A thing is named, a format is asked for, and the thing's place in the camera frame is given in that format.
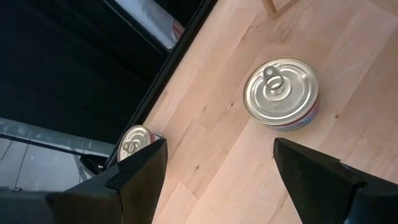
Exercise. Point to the grey metal beam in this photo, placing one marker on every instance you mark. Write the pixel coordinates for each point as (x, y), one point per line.
(46, 135)

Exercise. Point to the black curtain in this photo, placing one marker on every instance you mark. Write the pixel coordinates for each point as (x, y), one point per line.
(62, 62)

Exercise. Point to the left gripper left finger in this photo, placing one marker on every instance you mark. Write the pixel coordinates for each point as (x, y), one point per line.
(124, 196)

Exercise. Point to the white hanging cloth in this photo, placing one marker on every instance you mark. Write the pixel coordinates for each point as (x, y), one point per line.
(149, 18)

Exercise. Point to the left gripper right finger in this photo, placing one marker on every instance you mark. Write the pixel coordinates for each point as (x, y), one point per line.
(326, 193)

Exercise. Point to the wooden slatted shelf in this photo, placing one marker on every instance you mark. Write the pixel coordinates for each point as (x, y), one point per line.
(270, 9)

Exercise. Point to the black metal table frame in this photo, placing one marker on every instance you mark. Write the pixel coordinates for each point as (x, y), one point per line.
(174, 59)

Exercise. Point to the pink salmon pull-tab can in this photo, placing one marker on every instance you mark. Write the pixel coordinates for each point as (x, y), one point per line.
(133, 144)
(281, 91)

